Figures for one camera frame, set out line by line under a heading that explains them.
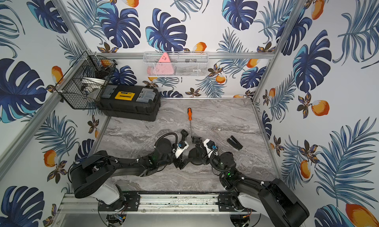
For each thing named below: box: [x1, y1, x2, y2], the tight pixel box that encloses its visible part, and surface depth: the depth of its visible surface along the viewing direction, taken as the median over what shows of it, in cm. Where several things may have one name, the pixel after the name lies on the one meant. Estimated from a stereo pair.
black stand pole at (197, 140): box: [190, 135, 203, 149], surface depth 77 cm
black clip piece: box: [227, 135, 244, 151], surface depth 96 cm
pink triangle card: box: [147, 52, 175, 76], surface depth 92 cm
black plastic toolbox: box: [96, 84, 161, 122], surface depth 101 cm
